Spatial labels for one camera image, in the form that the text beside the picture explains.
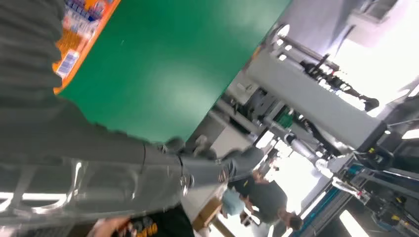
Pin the blue metal frame rail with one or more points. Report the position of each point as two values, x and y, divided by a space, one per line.
327 199

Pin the long ceiling light panel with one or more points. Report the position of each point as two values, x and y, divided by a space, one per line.
410 134
352 224

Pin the person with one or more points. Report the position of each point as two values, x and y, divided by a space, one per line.
163 225
265 199

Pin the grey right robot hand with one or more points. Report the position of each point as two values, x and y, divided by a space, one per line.
98 176

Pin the white machine column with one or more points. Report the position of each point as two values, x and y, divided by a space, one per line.
311 98

